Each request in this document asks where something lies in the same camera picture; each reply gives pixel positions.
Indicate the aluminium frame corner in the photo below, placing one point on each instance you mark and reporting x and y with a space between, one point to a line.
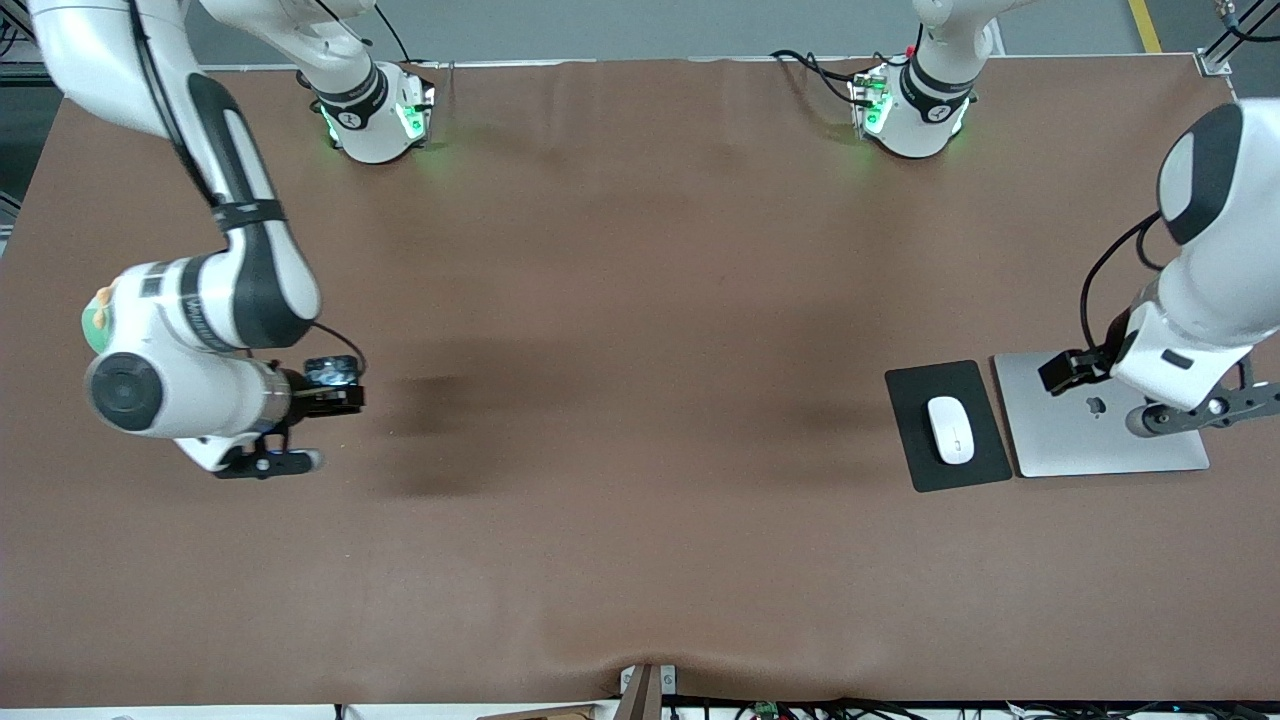
1213 63

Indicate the green dinosaur plush toy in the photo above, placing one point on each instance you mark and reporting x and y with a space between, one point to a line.
95 325

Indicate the black mouse pad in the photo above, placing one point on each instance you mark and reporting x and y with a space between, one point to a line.
905 400

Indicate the small metal table bracket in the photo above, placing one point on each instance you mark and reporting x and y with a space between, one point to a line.
667 680

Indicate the brown wooden post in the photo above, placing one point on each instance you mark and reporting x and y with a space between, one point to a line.
645 700

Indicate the silver laptop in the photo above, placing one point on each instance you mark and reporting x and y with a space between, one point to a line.
1060 440

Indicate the white computer mouse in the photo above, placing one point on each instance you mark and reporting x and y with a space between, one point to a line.
950 430

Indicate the brown table cover sheet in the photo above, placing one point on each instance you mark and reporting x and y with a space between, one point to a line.
600 550

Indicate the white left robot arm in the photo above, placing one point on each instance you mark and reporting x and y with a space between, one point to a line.
1220 270

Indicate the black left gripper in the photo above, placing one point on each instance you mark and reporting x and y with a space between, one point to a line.
1098 361

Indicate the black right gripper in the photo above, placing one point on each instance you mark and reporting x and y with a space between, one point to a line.
308 402

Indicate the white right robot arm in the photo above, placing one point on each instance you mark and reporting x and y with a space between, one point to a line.
200 310

